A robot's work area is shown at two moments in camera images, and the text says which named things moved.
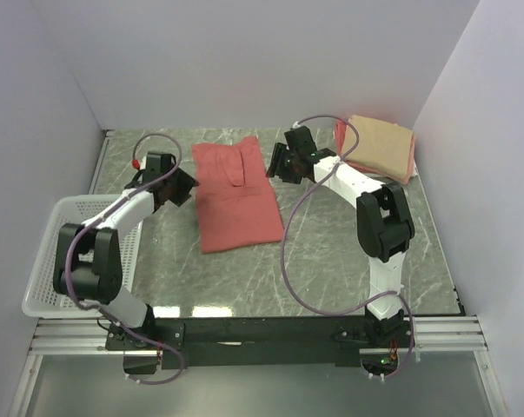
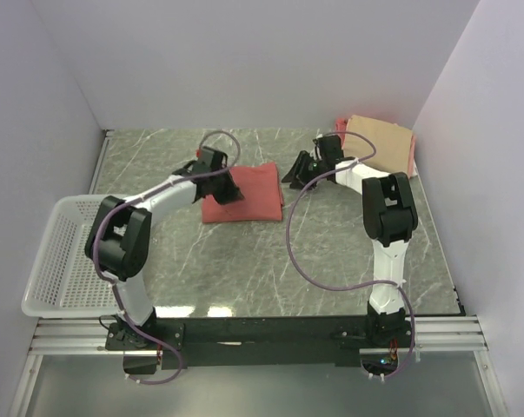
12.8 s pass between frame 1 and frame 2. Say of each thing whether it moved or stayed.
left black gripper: moved
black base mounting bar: stayed
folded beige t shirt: stayed
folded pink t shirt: stayed
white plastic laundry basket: stayed
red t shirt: moved
